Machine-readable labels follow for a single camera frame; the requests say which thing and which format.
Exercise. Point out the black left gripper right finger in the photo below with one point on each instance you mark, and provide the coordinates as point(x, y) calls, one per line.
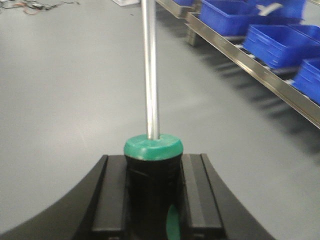
point(208, 210)

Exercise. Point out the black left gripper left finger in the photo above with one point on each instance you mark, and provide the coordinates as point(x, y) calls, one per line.
point(95, 209)

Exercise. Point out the green-handled screwdriver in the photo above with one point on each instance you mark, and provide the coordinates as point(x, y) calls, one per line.
point(153, 159)

